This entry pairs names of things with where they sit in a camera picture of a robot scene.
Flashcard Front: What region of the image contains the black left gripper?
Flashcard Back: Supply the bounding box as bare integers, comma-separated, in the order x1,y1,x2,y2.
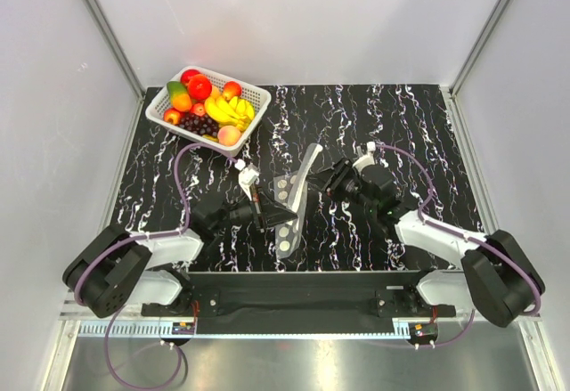
211,185,297,233

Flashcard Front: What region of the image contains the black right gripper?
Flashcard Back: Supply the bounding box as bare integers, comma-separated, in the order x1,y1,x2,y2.
304,158,377,215

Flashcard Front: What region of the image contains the clear dotted zip top bag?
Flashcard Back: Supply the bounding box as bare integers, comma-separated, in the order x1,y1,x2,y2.
273,143,322,260

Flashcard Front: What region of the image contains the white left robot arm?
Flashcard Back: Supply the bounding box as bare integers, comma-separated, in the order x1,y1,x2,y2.
62,186,299,318

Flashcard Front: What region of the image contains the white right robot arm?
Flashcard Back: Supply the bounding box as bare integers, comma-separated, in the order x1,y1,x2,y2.
308,159,545,328

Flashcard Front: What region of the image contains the peach fruit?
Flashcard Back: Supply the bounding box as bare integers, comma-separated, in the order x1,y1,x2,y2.
217,126,241,147

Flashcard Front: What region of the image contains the yellow banana bunch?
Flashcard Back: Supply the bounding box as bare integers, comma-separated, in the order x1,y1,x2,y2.
204,96,256,132

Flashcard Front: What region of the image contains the dark purple grape bunch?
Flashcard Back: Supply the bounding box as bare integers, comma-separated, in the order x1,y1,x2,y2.
178,113,219,138

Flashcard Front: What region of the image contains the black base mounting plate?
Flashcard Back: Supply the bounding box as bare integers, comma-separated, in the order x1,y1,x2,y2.
142,272,456,338

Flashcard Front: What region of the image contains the small red apple front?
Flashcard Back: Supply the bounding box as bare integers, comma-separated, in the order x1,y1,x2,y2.
163,108,183,126

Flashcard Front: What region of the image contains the green orange mango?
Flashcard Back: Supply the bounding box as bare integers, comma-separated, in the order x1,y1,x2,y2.
166,80,188,99

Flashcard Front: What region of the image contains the left connector board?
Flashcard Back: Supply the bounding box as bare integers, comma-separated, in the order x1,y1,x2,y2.
171,320,196,336

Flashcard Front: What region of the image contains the connector board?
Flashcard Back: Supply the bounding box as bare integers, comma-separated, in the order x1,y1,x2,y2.
171,320,196,336
412,322,438,338

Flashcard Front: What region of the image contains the red apple back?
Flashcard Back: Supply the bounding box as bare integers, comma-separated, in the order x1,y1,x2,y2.
180,69,200,86

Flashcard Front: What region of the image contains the right connector board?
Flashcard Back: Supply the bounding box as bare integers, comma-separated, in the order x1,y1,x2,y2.
412,322,438,338

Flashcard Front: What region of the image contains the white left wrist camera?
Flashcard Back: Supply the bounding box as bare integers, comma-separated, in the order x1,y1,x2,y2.
234,159,259,200

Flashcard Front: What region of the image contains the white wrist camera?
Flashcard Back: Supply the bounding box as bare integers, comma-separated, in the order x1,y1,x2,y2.
353,142,376,174
234,159,259,200

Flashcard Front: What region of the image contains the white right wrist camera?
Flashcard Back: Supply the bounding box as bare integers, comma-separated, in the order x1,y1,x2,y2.
353,142,376,174

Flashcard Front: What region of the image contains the aluminium front rail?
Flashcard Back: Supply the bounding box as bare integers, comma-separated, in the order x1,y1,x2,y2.
57,286,542,341

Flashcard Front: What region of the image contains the right aluminium frame post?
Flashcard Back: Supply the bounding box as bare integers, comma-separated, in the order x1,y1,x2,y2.
449,0,513,97

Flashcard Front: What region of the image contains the aluminium frame post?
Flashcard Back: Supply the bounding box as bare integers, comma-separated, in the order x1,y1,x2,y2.
449,0,513,97
83,0,145,99

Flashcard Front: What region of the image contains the left aluminium frame post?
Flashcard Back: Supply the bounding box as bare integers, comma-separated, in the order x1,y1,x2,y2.
83,0,145,99

